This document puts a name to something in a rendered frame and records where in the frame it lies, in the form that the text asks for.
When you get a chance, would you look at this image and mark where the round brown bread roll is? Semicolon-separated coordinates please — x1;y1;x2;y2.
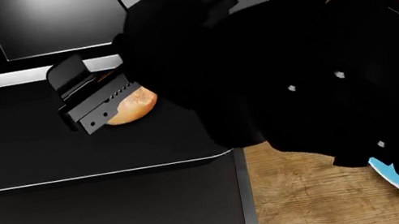
92;60;162;129

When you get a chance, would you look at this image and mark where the black baking tray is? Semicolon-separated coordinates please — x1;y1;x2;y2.
0;35;238;198

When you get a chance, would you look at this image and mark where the blue plate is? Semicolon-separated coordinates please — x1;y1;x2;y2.
367;151;399;200

